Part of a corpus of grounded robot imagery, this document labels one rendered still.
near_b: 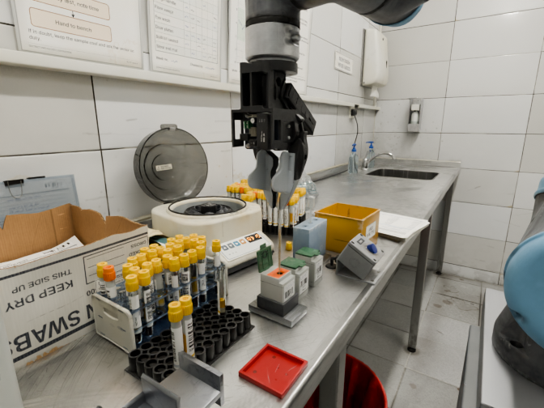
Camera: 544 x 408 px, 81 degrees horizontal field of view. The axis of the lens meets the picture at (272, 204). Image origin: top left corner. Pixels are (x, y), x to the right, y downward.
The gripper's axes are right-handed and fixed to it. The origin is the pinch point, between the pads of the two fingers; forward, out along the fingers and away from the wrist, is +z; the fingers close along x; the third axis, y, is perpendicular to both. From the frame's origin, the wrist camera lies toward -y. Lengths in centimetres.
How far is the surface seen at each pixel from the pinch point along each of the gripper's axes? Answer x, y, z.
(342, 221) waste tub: -1.8, -31.3, 11.9
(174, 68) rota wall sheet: -57, -28, -28
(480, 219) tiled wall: 25, -241, 59
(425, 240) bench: 5, -124, 44
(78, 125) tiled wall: -57, 3, -12
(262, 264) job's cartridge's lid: -2.9, 0.9, 11.7
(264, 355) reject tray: 4.3, 10.4, 20.4
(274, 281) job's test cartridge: 0.4, 1.9, 13.5
